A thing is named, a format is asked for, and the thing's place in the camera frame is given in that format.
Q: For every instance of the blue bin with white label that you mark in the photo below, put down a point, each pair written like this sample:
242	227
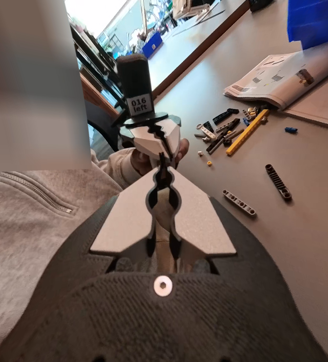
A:
152	45

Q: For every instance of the plain blue plastic bin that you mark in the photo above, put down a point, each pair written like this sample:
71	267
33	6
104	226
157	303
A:
316	22

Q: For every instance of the person's left forearm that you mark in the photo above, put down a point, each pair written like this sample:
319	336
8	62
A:
116	166

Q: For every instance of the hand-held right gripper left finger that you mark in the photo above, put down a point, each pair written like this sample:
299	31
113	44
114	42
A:
124	220

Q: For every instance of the black office chair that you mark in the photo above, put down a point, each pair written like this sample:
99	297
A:
103	127

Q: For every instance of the person's grey sweater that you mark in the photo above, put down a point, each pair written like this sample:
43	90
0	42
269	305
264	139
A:
25	240

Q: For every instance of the blue lego pin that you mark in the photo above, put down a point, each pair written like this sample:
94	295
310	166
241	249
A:
290	130

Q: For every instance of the long yellow lego beam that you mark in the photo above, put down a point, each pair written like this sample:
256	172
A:
247	133

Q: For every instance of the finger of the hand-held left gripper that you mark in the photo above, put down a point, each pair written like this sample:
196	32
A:
174	135
147	144

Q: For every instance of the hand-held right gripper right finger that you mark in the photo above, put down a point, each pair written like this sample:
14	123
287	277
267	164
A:
200	223

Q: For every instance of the dark brown lego beam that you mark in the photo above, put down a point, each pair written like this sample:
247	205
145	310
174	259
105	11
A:
278	182

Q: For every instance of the wooden desk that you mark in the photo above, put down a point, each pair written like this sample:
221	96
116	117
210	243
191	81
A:
96	96

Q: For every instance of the lego instruction booklet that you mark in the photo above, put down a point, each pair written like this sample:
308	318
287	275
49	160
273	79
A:
291	73

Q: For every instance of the pile of lego pieces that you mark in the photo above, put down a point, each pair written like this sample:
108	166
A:
223	130

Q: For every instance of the light grey lego beam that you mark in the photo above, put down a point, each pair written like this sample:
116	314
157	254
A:
239	202

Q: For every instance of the person's left hand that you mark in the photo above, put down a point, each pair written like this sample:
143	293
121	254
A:
141	165

